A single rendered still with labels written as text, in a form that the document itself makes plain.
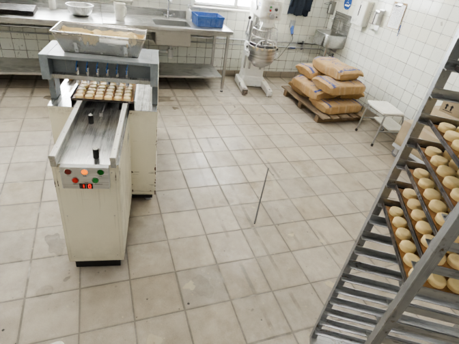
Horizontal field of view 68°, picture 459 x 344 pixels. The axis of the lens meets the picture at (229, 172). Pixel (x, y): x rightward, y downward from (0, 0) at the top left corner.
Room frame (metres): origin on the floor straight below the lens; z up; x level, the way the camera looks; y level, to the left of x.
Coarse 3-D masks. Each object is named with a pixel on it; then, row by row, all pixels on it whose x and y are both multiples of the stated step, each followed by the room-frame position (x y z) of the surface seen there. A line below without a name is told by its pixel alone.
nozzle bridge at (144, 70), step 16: (48, 48) 2.14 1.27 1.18; (144, 48) 2.48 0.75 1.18; (48, 64) 2.03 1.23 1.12; (64, 64) 2.12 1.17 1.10; (80, 64) 2.15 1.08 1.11; (112, 64) 2.19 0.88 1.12; (128, 64) 2.14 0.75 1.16; (144, 64) 2.16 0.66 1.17; (48, 80) 2.11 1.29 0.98; (96, 80) 2.12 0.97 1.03; (112, 80) 2.15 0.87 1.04; (128, 80) 2.17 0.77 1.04; (144, 80) 2.21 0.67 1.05
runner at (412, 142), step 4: (408, 140) 1.10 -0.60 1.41; (412, 140) 1.10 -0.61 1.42; (416, 140) 1.10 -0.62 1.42; (420, 140) 1.10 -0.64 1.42; (424, 140) 1.09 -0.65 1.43; (408, 144) 1.10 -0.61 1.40; (412, 144) 1.10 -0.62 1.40; (416, 144) 1.10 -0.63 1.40; (420, 144) 1.09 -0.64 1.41; (424, 144) 1.09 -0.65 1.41; (428, 144) 1.09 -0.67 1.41; (432, 144) 1.09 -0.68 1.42; (436, 144) 1.09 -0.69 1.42; (440, 144) 1.09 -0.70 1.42; (412, 148) 1.07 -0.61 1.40; (416, 148) 1.07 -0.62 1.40; (440, 148) 1.09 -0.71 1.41; (444, 148) 1.09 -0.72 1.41
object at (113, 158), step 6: (126, 108) 2.06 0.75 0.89; (120, 114) 1.94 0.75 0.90; (126, 114) 2.05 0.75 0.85; (120, 120) 1.86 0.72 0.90; (120, 126) 1.78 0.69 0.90; (120, 132) 1.71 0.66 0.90; (120, 138) 1.68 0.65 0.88; (114, 144) 1.57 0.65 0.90; (120, 144) 1.66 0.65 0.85; (114, 150) 1.51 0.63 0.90; (114, 156) 1.46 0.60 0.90; (114, 162) 1.44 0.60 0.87
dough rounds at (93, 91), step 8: (80, 88) 2.19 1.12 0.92; (88, 88) 2.25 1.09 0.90; (96, 88) 2.26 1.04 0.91; (104, 88) 2.26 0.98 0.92; (112, 88) 2.28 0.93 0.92; (120, 88) 2.30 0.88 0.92; (128, 88) 2.32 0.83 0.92; (80, 96) 2.06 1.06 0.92; (88, 96) 2.08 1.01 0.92; (96, 96) 2.10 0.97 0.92; (104, 96) 2.16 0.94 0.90; (112, 96) 2.17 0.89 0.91; (120, 96) 2.16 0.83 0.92; (128, 96) 2.19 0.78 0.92
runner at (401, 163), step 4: (400, 160) 1.10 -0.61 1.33; (404, 160) 1.10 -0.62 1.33; (408, 160) 1.10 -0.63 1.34; (396, 164) 1.10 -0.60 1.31; (400, 164) 1.10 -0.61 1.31; (404, 164) 1.10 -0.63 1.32; (408, 164) 1.10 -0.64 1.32; (412, 164) 1.09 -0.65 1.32; (416, 164) 1.09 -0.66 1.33; (420, 164) 1.09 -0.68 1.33; (424, 164) 1.09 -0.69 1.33; (400, 168) 1.08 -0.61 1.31; (404, 168) 1.09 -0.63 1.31; (416, 168) 1.09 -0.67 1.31; (420, 168) 1.09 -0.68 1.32; (424, 168) 1.09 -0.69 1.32
